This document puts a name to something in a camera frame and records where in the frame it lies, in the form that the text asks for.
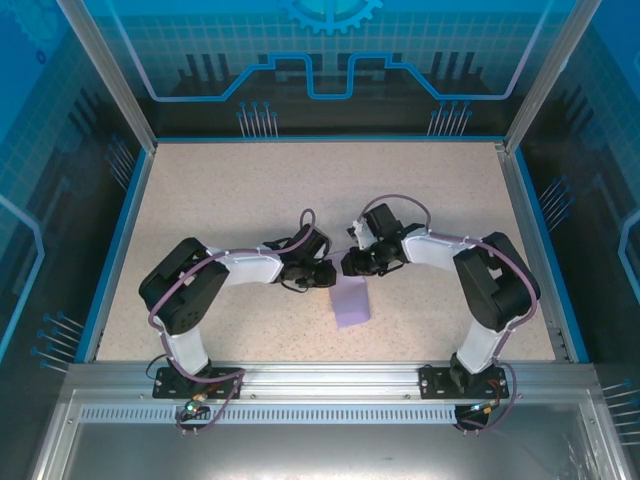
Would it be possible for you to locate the aluminium frame post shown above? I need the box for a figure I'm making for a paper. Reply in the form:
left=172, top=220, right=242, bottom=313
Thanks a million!
left=503, top=0, right=601, bottom=154
left=55, top=0, right=160, bottom=154

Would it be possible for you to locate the cable connector with green light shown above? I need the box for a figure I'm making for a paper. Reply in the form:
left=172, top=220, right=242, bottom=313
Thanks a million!
left=182, top=392, right=209, bottom=416

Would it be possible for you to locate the slotted grey cable duct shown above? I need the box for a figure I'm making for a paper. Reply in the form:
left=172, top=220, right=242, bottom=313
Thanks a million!
left=79, top=405, right=459, bottom=425

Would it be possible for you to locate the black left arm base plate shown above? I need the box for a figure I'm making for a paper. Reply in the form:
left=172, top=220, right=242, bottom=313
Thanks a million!
left=152, top=366, right=245, bottom=400

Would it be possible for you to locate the aluminium mounting rail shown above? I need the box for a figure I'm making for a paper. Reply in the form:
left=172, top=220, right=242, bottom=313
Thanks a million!
left=67, top=360, right=599, bottom=401

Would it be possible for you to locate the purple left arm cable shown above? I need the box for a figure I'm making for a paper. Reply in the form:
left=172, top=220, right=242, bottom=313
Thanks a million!
left=148, top=208, right=321, bottom=437

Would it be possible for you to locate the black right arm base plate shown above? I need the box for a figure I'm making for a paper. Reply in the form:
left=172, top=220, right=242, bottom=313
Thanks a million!
left=418, top=363, right=510, bottom=400

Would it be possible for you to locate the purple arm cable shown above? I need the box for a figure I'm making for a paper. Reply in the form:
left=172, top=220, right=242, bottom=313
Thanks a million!
left=148, top=208, right=321, bottom=437
left=359, top=193, right=541, bottom=434

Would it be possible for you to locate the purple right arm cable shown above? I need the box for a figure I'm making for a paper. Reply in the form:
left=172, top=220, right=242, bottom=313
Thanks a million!
left=359, top=193, right=541, bottom=434

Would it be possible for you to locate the purple paper sheet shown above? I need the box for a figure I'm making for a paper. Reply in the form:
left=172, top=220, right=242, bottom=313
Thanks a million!
left=327, top=249, right=372, bottom=330

